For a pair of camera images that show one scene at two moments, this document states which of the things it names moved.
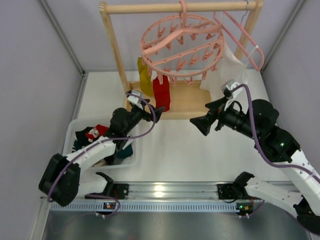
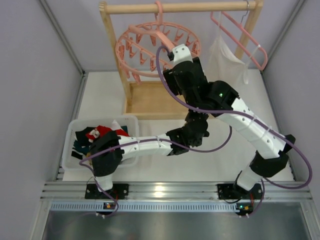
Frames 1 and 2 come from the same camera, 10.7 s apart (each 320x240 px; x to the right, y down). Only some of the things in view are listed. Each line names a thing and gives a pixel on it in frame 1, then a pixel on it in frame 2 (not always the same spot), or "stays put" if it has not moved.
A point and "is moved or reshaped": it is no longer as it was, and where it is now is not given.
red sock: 162,93 is moved or reshaped
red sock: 102,130 stays put
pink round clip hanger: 182,47 → 138,48
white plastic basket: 69,127 stays put
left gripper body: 145,114 → 195,118
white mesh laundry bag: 230,68 stays put
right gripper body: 215,117 → 170,77
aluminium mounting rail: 165,192 stays put
